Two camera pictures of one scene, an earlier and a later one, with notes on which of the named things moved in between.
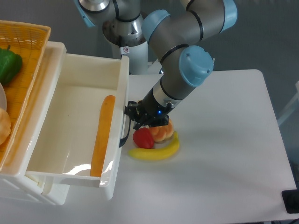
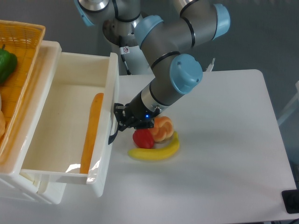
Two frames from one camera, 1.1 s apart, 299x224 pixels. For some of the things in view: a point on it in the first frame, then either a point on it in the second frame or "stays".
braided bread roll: [162, 133] stays
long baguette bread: [103, 125] -> [93, 125]
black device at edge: [291, 199] stays
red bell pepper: [142, 138] stays
